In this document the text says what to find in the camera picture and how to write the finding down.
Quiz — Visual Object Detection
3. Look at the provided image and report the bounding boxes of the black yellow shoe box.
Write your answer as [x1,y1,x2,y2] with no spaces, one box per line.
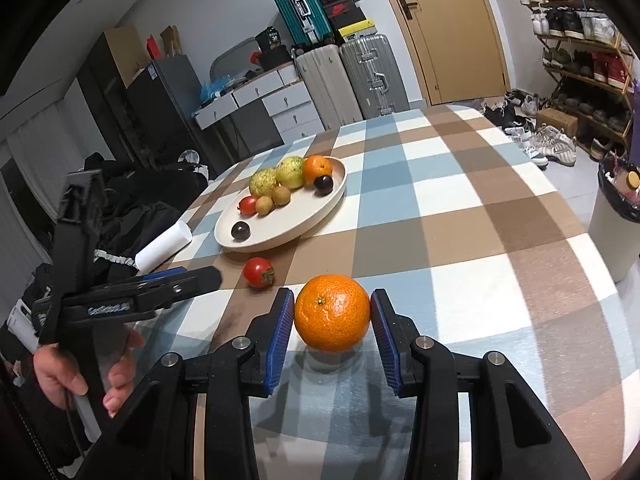
[336,16,377,40]

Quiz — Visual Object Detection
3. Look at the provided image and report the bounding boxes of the black refrigerator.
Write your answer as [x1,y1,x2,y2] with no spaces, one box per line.
[125,55,236,171]

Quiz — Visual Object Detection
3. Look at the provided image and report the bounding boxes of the black red shoe box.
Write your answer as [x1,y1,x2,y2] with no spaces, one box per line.
[320,0,363,17]

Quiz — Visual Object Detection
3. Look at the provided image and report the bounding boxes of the flat brown cardboard piece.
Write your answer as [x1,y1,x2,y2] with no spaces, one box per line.
[160,25,183,58]

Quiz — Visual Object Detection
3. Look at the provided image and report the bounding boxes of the black bag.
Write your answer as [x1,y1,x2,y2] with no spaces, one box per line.
[255,25,293,71]

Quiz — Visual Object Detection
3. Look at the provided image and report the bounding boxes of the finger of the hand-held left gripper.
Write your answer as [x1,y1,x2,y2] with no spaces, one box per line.
[131,266,224,308]
[136,268,187,282]

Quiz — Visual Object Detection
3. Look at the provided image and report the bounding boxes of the small cardboard box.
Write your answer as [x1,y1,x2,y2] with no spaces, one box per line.
[536,107,578,138]

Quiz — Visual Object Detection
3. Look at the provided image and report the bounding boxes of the blue plastic bag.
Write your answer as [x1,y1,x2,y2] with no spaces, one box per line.
[200,76,236,103]

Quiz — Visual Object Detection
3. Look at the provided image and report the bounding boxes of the dark wardrobe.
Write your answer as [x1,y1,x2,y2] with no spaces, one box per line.
[75,30,151,163]

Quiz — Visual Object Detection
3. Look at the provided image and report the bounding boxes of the wooden door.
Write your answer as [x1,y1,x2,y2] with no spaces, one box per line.
[370,0,511,107]

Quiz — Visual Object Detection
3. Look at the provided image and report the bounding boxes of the beige suitcase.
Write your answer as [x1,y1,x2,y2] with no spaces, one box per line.
[295,44,362,131]

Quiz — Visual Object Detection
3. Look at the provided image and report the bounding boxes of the teal suitcase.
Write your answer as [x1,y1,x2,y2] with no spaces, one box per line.
[269,0,335,47]

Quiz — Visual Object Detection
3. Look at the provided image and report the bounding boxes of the large brown cardboard box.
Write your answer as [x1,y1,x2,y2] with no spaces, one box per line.
[102,24,151,88]

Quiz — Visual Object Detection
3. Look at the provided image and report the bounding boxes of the yellow green passion fruit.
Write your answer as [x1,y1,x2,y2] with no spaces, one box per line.
[276,156,307,190]
[249,167,279,197]

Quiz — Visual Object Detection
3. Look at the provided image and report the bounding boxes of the person's left hand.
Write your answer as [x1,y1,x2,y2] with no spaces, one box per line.
[32,331,146,418]

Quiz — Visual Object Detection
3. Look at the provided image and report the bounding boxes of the white desk with drawers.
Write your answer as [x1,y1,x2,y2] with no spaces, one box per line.
[194,66,326,161]

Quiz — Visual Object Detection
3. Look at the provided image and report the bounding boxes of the white trash bin black liner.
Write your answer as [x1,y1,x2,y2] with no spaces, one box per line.
[587,157,640,283]

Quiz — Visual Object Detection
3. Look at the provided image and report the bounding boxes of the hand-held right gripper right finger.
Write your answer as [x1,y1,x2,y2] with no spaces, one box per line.
[369,287,593,480]

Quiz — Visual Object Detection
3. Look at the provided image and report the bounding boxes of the white paper towel roll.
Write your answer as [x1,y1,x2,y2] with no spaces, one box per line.
[135,221,193,273]

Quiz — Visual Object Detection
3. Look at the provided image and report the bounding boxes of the checkered tablecloth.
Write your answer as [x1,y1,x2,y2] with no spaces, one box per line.
[107,105,640,480]

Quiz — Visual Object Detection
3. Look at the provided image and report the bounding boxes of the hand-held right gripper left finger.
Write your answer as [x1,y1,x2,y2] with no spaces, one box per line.
[75,287,296,480]

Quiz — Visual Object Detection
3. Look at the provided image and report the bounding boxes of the cream oval plate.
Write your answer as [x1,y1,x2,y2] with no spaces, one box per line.
[214,156,347,252]

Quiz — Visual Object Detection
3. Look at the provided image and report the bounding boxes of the orange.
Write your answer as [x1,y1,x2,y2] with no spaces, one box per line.
[302,155,334,187]
[294,275,372,352]

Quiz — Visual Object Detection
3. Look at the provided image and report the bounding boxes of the white cloth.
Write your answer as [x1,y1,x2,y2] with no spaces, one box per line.
[177,149,208,177]

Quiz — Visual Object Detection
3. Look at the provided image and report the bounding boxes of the wooden shoe rack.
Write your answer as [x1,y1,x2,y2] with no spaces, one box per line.
[520,0,640,161]

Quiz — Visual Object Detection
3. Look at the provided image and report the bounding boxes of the rows of shoes on rack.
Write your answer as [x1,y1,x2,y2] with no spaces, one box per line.
[519,0,633,146]

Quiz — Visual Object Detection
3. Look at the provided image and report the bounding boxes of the group of loose shoes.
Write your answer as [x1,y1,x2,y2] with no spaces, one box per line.
[480,89,578,167]

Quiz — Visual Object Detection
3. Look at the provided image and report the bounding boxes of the silver suitcase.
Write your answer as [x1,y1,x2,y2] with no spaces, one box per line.
[340,34,411,120]

